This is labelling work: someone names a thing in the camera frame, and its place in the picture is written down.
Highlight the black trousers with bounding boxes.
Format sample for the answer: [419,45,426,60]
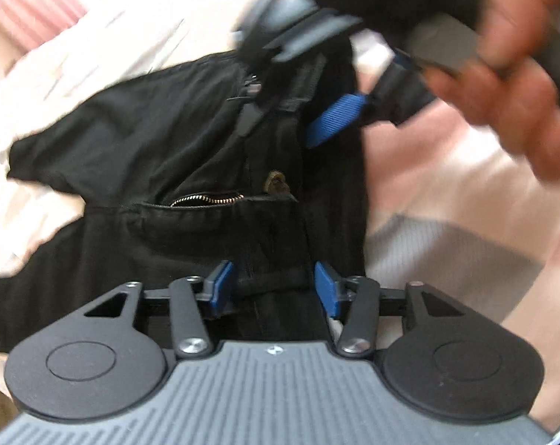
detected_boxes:
[0,42,368,353]

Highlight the person right hand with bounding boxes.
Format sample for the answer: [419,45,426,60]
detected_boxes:
[424,0,560,182]

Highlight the checkered pink grey quilt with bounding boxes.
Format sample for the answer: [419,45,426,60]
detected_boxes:
[0,0,560,429]

